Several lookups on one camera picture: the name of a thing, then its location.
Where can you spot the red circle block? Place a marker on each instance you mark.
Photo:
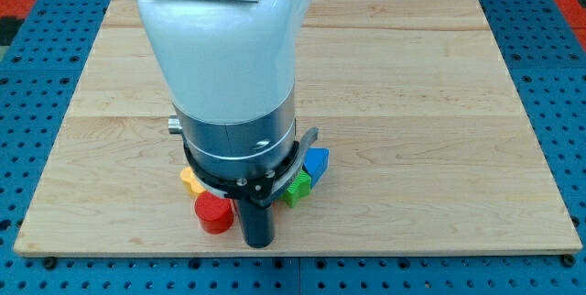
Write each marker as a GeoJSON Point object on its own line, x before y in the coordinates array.
{"type": "Point", "coordinates": [215, 214]}

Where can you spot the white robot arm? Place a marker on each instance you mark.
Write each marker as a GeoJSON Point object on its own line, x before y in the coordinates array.
{"type": "Point", "coordinates": [230, 70]}

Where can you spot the green star block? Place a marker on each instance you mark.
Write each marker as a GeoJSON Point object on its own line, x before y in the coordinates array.
{"type": "Point", "coordinates": [298, 189]}

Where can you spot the yellow heart block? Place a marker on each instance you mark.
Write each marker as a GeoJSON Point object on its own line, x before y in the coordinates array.
{"type": "Point", "coordinates": [191, 183]}

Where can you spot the blue block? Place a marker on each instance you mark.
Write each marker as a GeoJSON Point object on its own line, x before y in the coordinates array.
{"type": "Point", "coordinates": [316, 163]}

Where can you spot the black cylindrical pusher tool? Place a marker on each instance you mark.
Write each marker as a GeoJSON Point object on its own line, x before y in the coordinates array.
{"type": "Point", "coordinates": [257, 223]}

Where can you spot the wooden board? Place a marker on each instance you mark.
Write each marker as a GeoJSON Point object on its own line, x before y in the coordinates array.
{"type": "Point", "coordinates": [431, 150]}

